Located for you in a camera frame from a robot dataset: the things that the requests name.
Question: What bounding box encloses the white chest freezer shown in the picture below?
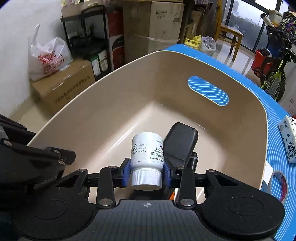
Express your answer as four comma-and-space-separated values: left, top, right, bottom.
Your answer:
280, 90, 296, 116

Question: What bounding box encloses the cardboard box on cart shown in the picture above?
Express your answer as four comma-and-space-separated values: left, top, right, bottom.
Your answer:
60, 0, 103, 18

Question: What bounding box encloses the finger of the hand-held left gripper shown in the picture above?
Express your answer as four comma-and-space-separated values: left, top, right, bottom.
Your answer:
0, 138, 77, 166
0, 113, 37, 139

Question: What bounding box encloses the black hard case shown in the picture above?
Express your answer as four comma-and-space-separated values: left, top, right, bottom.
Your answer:
163, 122, 199, 167

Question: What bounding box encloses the dark wooden cabinet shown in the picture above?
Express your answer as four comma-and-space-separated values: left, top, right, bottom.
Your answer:
179, 2, 213, 44

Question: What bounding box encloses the yellow plastic bottle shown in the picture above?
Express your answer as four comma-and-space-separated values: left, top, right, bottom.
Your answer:
184, 35, 203, 50

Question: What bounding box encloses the white pill bottle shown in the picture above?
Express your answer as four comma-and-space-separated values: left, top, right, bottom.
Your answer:
130, 132, 164, 191

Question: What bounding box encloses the beige plastic storage bin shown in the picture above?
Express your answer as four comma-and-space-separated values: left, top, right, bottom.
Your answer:
26, 50, 274, 202

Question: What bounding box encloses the white rolled tube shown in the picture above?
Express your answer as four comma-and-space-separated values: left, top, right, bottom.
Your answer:
260, 13, 274, 27

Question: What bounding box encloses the floral cloth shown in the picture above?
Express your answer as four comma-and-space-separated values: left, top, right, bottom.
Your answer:
280, 11, 296, 44

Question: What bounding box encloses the black and green bicycle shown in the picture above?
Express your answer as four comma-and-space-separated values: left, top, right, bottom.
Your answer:
259, 23, 296, 102

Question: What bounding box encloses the white tape roll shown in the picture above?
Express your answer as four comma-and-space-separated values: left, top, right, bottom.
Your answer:
261, 170, 289, 205

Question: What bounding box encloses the wooden chair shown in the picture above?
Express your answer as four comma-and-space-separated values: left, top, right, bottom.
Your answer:
214, 0, 244, 62

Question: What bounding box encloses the black marker pen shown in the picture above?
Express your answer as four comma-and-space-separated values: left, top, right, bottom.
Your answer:
186, 152, 199, 173

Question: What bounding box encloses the red and black carton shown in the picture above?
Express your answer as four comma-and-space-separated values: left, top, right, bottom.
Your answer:
109, 9, 125, 71

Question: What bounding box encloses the clear plastic bag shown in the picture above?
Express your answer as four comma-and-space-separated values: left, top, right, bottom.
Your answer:
201, 36, 216, 56

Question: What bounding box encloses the blue silicone baking mat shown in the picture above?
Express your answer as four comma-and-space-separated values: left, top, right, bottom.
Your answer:
165, 44, 296, 239

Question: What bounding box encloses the white red print plastic bag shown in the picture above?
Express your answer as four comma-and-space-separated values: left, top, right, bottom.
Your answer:
28, 24, 73, 80

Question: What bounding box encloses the black cart rack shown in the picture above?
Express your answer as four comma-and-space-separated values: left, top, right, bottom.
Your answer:
60, 5, 111, 81

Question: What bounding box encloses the large cardboard box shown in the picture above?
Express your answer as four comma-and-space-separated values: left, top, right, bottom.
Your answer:
122, 1, 185, 67

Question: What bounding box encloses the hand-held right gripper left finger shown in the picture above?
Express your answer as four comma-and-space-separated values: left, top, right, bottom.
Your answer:
55, 158, 132, 207

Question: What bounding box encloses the white tissue box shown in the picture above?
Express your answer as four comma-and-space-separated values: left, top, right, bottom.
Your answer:
277, 116, 296, 164

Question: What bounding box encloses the low cardboard box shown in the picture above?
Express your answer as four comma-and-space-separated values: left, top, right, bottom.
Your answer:
30, 58, 96, 114

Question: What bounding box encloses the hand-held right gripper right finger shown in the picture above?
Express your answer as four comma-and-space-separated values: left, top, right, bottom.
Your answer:
162, 159, 242, 207

